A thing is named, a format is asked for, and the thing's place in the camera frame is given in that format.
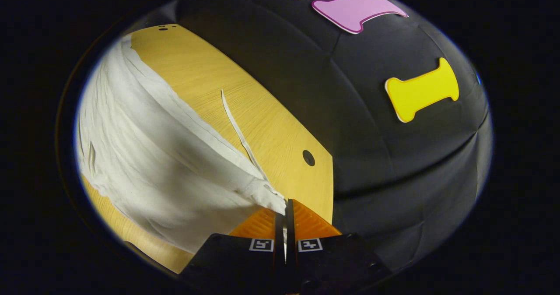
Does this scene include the black backdrop cloth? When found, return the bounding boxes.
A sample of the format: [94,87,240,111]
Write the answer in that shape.
[127,0,493,274]

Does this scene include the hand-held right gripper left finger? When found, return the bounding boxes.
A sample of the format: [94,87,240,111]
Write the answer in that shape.
[180,200,288,289]

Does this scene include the white jeans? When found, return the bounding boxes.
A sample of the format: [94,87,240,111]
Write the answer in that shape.
[75,35,290,255]

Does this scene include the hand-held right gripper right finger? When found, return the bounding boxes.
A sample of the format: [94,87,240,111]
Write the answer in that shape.
[287,199,392,289]

